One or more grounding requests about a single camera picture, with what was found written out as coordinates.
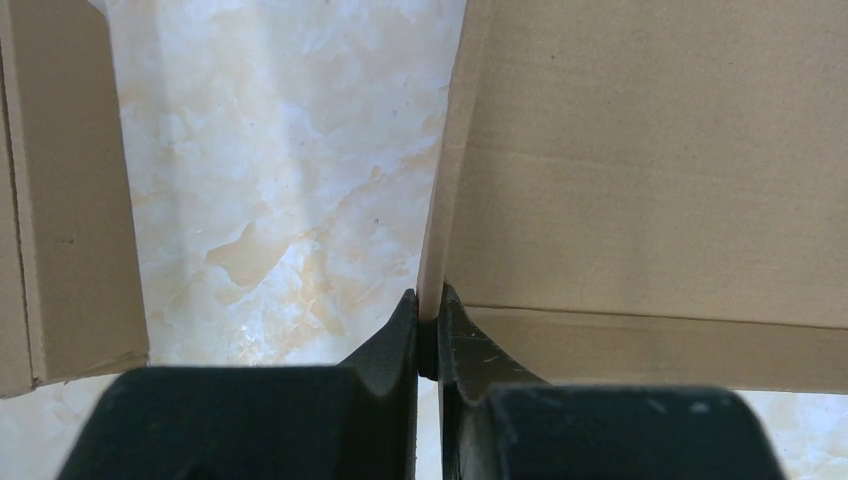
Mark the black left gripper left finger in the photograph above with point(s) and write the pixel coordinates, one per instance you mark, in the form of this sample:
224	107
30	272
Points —
352	420

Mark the cardboard box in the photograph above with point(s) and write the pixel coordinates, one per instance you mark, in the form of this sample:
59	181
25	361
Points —
649	192
71	300

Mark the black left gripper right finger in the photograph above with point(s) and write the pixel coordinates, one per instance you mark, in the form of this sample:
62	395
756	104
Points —
500	421

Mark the folded closed cardboard box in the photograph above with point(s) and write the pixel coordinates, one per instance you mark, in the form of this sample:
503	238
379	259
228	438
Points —
71	300

